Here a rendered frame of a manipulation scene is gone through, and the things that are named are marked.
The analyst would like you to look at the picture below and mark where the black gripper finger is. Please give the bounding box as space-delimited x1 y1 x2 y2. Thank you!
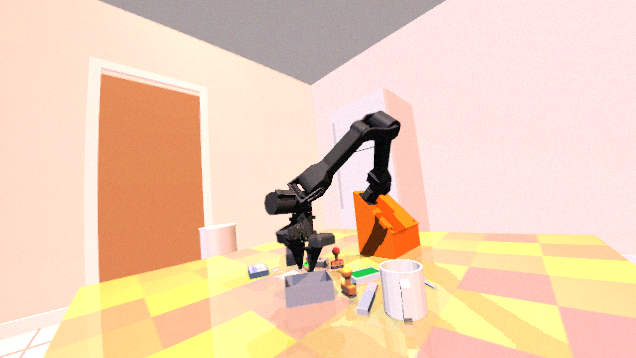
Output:
284 242 305 270
303 246 323 272

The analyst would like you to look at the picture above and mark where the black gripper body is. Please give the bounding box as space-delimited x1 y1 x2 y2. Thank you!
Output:
289 212 336 248

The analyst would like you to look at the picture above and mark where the white mug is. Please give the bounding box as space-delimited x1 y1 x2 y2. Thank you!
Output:
379 260 428 321

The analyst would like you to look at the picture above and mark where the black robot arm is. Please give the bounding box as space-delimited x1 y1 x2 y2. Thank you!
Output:
264 111 401 246

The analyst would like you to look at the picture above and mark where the red-topped rubber stamp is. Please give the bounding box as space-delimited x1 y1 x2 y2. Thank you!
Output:
330 248 344 269

